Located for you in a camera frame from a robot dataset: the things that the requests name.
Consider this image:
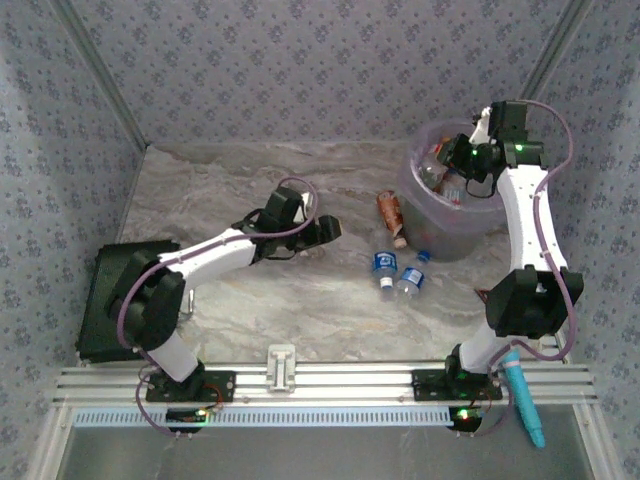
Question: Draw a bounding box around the bin with purple liner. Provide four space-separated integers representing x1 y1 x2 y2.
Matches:
397 118 512 262

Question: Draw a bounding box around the blue label bottle white cap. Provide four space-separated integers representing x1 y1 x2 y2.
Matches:
370 249 399 290

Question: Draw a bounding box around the brown label bottle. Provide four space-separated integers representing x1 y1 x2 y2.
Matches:
375 189 407 250

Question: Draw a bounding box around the black box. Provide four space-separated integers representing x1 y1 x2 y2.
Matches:
74 239 181 364

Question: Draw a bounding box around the black circuit board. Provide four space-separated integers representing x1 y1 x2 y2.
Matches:
165 407 209 434
447 405 484 434

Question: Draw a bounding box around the teal plastic tool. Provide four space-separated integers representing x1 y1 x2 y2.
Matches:
502 367 547 449

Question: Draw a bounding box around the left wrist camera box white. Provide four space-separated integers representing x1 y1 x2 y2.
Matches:
297 192 319 221

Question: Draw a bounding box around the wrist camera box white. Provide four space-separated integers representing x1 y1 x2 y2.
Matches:
469 107 494 145
297 192 319 221

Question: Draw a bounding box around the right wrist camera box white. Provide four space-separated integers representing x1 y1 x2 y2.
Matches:
469 107 494 145

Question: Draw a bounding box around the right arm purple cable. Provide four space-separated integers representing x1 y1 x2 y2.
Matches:
457 98 576 439

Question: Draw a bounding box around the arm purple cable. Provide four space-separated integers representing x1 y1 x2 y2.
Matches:
457 98 576 439
117 177 320 439

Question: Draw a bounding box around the aluminium frame post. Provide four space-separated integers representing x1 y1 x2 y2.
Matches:
519 0 599 101
52 0 150 150

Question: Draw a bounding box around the white plastic bracket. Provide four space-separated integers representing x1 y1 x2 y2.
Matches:
266 343 299 394

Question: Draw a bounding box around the aluminium mounting rail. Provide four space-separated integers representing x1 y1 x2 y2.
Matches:
52 362 599 406

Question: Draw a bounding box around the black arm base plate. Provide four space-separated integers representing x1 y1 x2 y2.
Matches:
411 368 504 401
144 370 236 404

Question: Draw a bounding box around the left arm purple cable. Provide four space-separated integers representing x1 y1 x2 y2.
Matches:
117 177 320 439

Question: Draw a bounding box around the grey slotted cable duct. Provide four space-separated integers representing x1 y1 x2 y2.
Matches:
72 405 459 429

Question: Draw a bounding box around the thin red wire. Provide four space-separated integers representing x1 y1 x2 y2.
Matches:
469 387 494 414
199 383 225 412

